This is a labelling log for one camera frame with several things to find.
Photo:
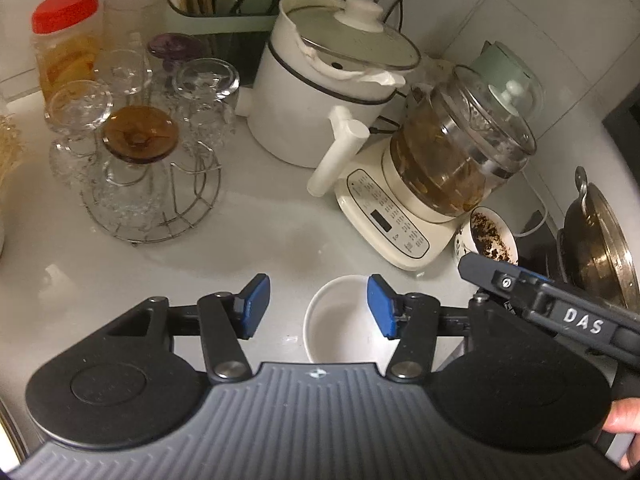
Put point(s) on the clear glass cup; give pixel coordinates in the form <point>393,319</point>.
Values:
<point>207,85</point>
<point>77,102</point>
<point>125,72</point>

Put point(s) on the green chopstick holder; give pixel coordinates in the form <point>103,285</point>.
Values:
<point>240,25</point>

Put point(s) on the glass kettle cream base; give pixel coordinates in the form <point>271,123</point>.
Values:
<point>400,220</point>

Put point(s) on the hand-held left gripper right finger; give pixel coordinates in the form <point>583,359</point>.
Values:
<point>381,308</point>

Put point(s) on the bundle of dried noodles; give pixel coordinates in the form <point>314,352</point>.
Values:
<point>9,150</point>

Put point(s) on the small bowl with tea leaves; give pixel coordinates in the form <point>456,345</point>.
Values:
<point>487,232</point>

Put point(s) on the white electric pot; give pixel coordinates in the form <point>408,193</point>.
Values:
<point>295,105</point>

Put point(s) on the red-lid plastic jar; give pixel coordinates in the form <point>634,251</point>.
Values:
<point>65,45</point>

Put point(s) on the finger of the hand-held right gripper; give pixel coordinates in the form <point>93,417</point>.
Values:
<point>492,277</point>

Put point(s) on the purple glass cup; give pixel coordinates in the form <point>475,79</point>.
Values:
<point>175,47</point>

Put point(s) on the wok with steel lid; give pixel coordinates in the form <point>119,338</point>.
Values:
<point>600,245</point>

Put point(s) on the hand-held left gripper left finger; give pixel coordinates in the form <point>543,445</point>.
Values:
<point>255,306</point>

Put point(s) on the person's right hand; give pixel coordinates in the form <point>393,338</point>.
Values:
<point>625,415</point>

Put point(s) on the amber glass cup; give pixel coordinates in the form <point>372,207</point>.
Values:
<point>140,132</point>

